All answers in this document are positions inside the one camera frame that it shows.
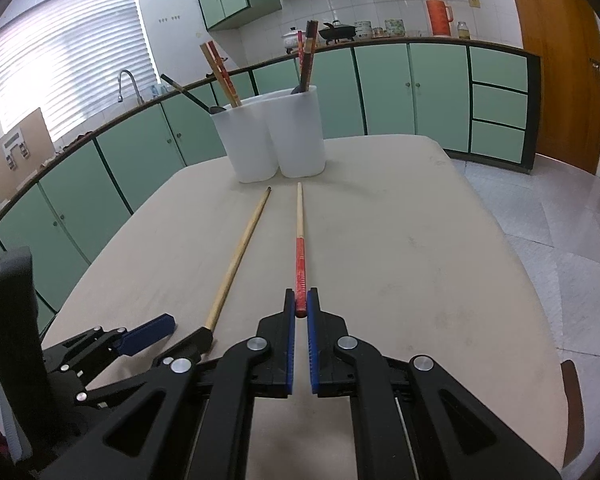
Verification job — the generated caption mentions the green lower kitchen cabinets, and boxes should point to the green lower kitchen cabinets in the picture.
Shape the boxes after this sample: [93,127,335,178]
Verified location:
[0,40,541,330]

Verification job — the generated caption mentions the cardboard board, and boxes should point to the cardboard board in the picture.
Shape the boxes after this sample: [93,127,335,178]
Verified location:
[0,108,56,203]

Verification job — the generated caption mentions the orange thermos flask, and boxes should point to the orange thermos flask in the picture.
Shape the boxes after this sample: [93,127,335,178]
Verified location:
[426,0,454,37]

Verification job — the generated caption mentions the red-ended wooden chopstick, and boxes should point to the red-ended wooden chopstick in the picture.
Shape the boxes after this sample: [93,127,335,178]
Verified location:
[296,182,308,318]
[206,39,244,108]

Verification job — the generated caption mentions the brown chair back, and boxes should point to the brown chair back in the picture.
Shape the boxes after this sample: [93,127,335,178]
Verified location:
[560,360,585,467]

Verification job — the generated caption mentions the metal spoon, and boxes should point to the metal spoon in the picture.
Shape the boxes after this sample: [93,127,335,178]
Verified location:
[160,74,225,115]

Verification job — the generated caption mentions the chrome kitchen faucet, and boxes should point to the chrome kitchen faucet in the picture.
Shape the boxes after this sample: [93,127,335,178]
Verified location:
[117,70,145,105]

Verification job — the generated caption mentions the white window blinds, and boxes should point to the white window blinds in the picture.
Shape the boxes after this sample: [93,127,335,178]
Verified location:
[0,0,157,140]

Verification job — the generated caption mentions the glass jar on counter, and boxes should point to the glass jar on counter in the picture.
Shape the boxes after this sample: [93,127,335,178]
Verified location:
[456,21,471,40]

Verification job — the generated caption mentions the black plastic spoon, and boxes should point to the black plastic spoon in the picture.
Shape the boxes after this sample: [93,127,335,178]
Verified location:
[291,84,309,94]

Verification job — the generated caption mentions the white double utensil holder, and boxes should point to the white double utensil holder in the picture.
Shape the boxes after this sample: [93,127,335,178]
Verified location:
[211,86,326,183]

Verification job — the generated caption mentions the black wok on stove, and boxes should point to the black wok on stove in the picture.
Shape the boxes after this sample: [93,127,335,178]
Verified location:
[318,21,356,44]

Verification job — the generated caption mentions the white cooking pot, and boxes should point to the white cooking pot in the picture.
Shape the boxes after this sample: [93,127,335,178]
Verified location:
[282,27,304,54]

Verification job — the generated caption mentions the brown wooden door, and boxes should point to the brown wooden door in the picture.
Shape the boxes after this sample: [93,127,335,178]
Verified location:
[515,0,600,174]

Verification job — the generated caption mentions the black chopstick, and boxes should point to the black chopstick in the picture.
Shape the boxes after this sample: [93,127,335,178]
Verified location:
[303,20,318,84]
[297,30,306,84]

